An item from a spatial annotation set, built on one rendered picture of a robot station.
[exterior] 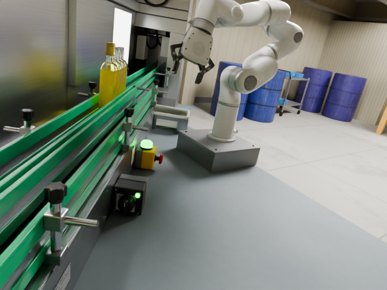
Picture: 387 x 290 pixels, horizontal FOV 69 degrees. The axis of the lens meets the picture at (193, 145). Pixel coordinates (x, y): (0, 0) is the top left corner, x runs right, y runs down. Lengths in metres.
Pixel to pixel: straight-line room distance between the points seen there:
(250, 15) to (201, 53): 0.28
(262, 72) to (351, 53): 7.24
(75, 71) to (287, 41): 0.85
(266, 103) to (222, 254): 4.64
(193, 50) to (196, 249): 0.61
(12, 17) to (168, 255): 0.70
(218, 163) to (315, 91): 6.49
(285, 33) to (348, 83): 6.03
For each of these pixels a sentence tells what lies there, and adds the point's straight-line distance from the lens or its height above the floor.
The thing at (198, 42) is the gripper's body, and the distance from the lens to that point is 0.98.
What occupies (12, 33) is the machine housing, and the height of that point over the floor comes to 1.16.
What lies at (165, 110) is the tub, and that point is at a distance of 1.65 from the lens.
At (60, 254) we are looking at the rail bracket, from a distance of 0.49.
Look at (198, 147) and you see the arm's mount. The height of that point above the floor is 0.82.
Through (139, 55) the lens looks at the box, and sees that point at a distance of 2.41.
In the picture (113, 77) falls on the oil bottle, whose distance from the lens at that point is 1.13.
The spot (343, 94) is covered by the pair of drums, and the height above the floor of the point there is 0.60.
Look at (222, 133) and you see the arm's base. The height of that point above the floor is 0.87.
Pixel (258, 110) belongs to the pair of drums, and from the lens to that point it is 5.28.
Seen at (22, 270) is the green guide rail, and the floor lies 0.91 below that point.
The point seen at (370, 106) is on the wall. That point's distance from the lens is 8.04.
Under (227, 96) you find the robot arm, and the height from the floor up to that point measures 1.03.
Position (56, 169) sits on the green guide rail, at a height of 0.92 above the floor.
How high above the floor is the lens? 1.23
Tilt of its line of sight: 20 degrees down
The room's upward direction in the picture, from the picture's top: 10 degrees clockwise
